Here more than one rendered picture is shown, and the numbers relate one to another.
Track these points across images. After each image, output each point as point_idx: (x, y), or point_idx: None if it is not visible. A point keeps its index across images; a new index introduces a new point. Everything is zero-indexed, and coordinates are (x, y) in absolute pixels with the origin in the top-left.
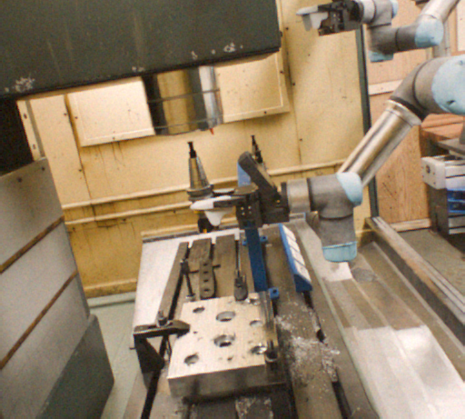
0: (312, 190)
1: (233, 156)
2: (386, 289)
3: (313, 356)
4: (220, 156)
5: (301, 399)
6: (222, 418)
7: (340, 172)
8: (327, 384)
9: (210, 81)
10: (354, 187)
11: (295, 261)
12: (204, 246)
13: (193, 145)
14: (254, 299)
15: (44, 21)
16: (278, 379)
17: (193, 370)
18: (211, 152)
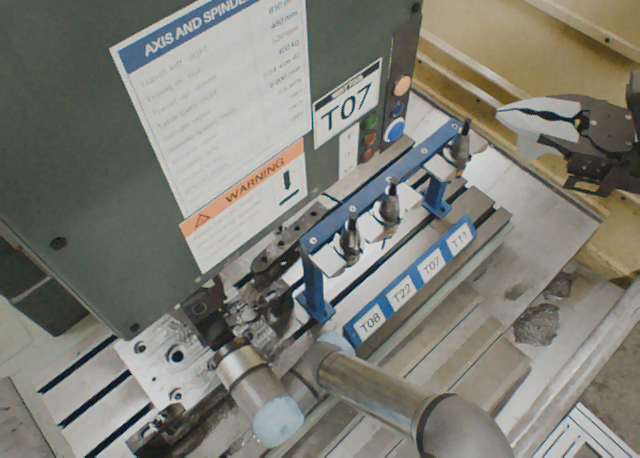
0: (232, 392)
1: (523, 59)
2: (504, 380)
3: (243, 421)
4: (505, 45)
5: (185, 445)
6: (138, 396)
7: (343, 370)
8: (212, 456)
9: None
10: (262, 438)
11: (375, 306)
12: (387, 154)
13: (478, 3)
14: (255, 331)
15: None
16: (132, 446)
17: (128, 360)
18: (496, 29)
